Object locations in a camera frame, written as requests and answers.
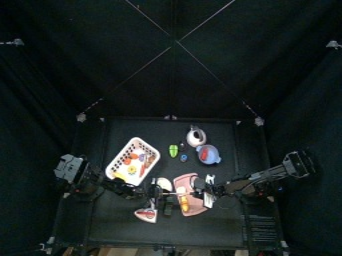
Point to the thin toy knife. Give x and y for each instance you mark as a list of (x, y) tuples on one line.
[(180, 193)]

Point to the yellow toy corn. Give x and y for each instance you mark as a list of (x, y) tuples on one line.
[(184, 204)]

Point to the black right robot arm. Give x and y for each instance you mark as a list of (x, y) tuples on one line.
[(271, 173)]

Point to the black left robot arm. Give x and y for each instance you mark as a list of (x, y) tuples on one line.
[(84, 174)]

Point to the cream round toy plate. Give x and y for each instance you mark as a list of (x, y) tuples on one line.
[(164, 183)]

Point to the pink plate with food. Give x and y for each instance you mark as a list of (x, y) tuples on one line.
[(187, 186)]

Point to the white pink wedge toy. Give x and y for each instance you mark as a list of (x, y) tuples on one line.
[(147, 213)]

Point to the small blue toy piece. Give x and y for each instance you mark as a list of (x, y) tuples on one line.
[(183, 158)]

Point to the red toy food in pot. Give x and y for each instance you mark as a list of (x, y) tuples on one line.
[(204, 154)]

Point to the blue toy pot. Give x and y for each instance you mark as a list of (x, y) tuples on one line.
[(208, 154)]

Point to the brown toy food piece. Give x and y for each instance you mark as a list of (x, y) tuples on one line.
[(149, 160)]

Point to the green toy vegetable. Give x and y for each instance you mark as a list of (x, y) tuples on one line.
[(172, 150)]

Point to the white perforated plastic basket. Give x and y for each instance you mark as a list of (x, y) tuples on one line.
[(120, 165)]

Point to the small dark toy piece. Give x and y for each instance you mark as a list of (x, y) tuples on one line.
[(181, 145)]

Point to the white toy kettle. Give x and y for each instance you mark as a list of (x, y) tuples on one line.
[(195, 137)]

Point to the white printed label sticker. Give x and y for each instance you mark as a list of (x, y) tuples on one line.
[(262, 230)]

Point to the metal frame middle clamp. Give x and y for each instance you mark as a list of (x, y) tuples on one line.
[(169, 117)]

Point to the metal frame corner clamp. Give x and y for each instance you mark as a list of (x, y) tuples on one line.
[(80, 117), (259, 121), (332, 44), (16, 42)]

